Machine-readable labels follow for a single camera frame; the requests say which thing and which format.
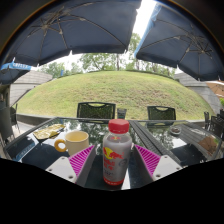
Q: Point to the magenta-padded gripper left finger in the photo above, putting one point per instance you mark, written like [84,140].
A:
[79,160]

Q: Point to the yellow plastic bag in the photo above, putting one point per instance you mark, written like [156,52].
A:
[48,131]

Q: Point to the wide black mesh chair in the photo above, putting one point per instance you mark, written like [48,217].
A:
[96,111]

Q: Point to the small round ashtray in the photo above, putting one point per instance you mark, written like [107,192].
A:
[175,130]

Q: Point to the grey stone building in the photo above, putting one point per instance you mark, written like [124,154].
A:
[200,90]

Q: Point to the group of black chairs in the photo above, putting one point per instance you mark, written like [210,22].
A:
[216,125]

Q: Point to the small dark chair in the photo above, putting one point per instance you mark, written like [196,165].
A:
[122,113]

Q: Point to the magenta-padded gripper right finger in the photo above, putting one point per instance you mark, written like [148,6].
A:
[149,160]

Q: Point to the grey shingled building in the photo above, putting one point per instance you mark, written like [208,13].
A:
[28,85]

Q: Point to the tan patio umbrella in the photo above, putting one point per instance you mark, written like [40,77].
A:
[216,87]

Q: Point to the narrow black mesh chair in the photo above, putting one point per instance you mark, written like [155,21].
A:
[161,114]

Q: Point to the dark wicker chair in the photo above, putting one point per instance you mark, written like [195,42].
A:
[6,121]

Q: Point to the red-capped drink bottle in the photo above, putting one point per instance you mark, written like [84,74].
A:
[116,153]

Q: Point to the blue umbrella with white band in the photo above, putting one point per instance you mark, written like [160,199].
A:
[13,71]

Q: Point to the brown paper bag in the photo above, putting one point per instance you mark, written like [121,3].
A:
[208,145]

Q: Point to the large navy patio umbrella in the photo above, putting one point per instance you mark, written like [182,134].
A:
[76,26]

